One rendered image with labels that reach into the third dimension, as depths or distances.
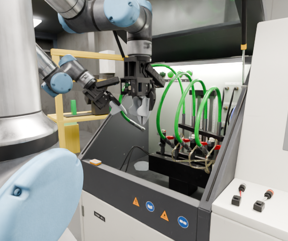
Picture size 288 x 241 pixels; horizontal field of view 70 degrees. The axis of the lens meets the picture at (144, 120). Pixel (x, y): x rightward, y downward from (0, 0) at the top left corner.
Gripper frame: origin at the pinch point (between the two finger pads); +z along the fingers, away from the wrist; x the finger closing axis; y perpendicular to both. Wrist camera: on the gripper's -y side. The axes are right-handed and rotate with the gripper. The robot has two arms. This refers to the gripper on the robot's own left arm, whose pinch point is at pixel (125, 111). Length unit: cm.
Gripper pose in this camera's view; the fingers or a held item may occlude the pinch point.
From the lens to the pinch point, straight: 97.2
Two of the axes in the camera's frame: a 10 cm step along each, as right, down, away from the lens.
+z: 7.1, 6.9, 1.5
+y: -6.6, 7.2, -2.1
